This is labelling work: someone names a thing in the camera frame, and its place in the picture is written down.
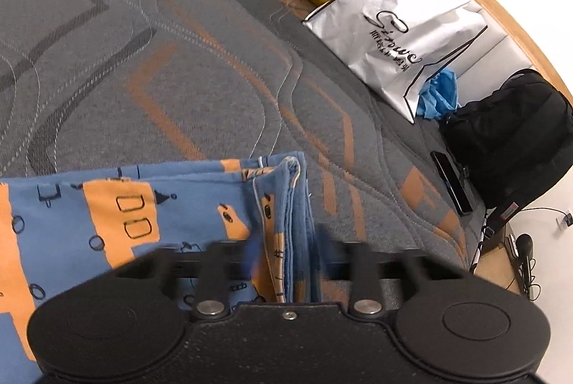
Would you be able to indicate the black backpack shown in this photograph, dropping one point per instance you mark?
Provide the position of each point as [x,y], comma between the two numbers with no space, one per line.
[510,138]

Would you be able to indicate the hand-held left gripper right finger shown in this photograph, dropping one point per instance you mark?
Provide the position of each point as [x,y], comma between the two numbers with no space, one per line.
[323,252]

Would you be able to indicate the wooden nightstand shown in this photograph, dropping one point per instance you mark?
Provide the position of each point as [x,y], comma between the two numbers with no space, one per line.
[497,263]

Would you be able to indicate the grey orange quilted mattress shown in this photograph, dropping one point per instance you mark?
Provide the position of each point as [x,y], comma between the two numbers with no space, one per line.
[156,66]

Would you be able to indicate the blue orange printed pants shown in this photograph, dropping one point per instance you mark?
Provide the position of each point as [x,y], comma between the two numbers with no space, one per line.
[134,214]

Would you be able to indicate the white shopping bag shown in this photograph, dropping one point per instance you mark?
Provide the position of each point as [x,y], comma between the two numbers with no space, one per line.
[403,39]

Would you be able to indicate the blue plastic cloth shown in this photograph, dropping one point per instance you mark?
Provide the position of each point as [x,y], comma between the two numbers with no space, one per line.
[438,95]

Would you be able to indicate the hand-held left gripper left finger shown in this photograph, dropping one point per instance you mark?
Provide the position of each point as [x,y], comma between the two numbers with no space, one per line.
[251,261]

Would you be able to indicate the black smartphone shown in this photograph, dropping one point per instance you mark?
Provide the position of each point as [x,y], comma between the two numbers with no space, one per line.
[452,182]

